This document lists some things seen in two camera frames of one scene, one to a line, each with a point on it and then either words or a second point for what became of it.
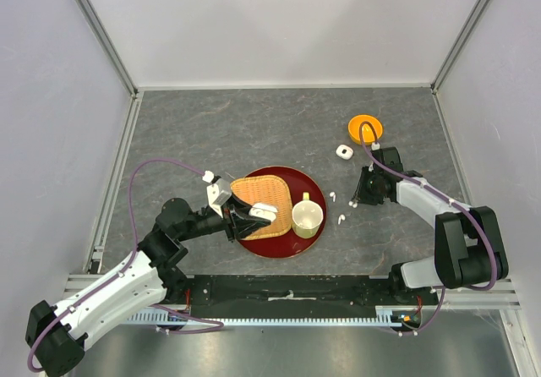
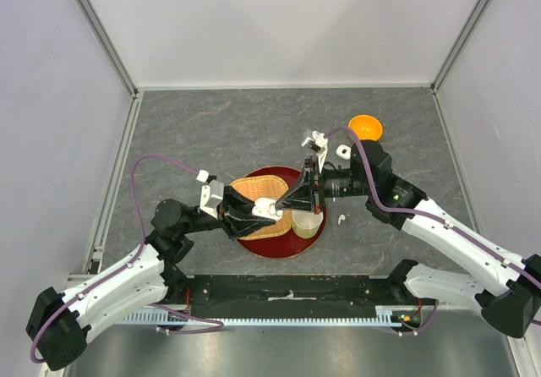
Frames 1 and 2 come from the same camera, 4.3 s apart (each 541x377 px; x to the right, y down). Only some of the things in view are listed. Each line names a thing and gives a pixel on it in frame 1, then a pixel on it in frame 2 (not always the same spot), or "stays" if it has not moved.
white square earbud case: (344, 151) stays
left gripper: (233, 210) stays
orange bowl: (368, 132) stays
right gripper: (360, 193) -> (303, 194)
